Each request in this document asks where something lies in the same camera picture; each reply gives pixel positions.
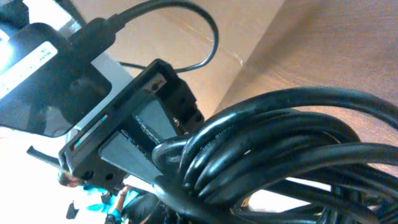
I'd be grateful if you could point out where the black cable bundle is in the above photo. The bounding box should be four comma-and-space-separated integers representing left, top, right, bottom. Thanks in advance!
124, 86, 398, 224

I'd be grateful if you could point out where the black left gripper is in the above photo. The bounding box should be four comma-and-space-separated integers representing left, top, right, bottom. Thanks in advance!
58, 59, 204, 190

